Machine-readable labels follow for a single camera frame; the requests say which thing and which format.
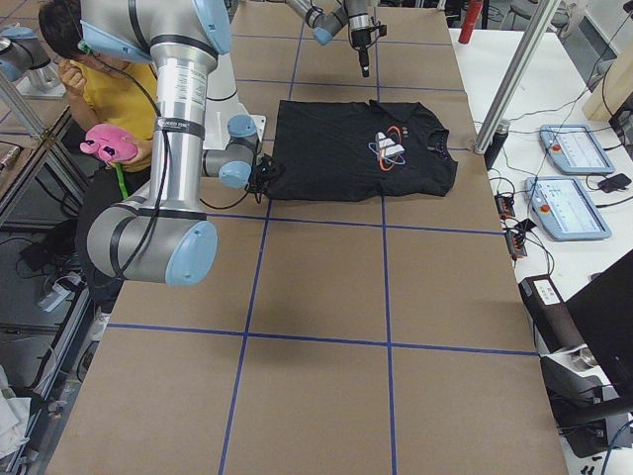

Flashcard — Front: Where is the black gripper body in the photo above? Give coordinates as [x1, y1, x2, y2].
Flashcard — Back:
[349, 27, 372, 49]
[245, 153, 285, 194]

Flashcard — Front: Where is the black graphic t-shirt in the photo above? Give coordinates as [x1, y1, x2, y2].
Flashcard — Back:
[266, 100, 458, 202]

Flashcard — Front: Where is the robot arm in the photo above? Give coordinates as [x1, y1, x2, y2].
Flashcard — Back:
[284, 0, 379, 77]
[81, 1, 266, 286]

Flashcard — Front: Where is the red bottle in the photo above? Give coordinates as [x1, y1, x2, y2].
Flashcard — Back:
[458, 0, 484, 45]

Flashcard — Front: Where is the pink plush toy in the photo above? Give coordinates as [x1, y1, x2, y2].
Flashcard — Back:
[79, 124, 137, 163]

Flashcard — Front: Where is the black bottle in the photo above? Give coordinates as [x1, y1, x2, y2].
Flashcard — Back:
[484, 119, 510, 171]

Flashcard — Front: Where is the person in yellow shirt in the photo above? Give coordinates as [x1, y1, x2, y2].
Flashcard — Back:
[39, 1, 157, 341]

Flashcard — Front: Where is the upper teach pendant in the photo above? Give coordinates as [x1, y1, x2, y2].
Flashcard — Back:
[539, 124, 615, 175]

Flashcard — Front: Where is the teach pendant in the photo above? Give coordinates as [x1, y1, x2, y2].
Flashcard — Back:
[539, 124, 615, 175]
[524, 176, 611, 241]

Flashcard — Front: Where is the lower teach pendant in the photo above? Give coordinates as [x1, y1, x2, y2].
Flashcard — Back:
[524, 176, 611, 241]

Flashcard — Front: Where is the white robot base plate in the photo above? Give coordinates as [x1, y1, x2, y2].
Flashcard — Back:
[203, 112, 266, 150]

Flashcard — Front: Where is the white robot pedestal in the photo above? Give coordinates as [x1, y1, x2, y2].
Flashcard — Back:
[205, 0, 239, 105]

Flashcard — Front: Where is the aluminium frame post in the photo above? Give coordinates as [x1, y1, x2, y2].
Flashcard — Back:
[474, 0, 560, 154]

